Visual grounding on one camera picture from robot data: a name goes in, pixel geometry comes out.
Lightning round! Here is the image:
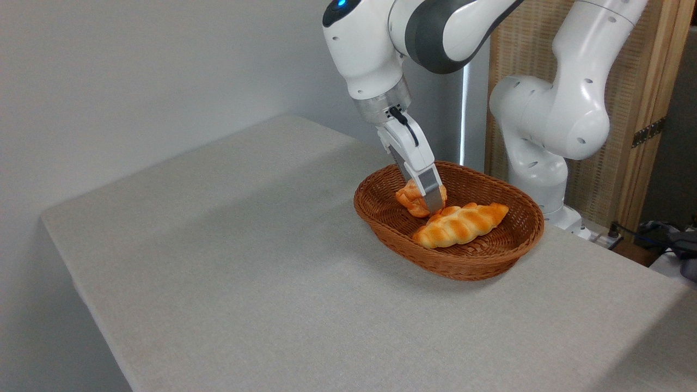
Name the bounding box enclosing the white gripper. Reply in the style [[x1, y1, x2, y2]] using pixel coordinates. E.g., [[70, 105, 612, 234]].
[[377, 112, 445, 215]]

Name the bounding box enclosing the round orange bread bun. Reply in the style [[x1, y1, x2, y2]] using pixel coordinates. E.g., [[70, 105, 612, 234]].
[[395, 179, 448, 218]]

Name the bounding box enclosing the long braided bread loaf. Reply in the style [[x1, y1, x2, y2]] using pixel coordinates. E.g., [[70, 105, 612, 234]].
[[412, 202, 510, 250]]

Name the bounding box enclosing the brown wicker basket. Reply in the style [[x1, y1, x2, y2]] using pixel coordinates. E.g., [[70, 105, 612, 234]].
[[353, 160, 545, 282]]

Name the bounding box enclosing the white power strip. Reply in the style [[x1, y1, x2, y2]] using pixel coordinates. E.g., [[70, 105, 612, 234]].
[[590, 222, 625, 251]]

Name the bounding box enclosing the metal screen hinge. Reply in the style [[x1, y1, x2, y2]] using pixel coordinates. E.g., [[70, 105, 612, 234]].
[[632, 117, 666, 149]]

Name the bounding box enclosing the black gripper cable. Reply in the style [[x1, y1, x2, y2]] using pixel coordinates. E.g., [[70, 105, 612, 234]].
[[388, 106, 420, 148]]

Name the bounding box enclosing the black cables and plug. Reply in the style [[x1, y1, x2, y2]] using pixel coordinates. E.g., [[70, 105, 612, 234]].
[[613, 219, 697, 283]]

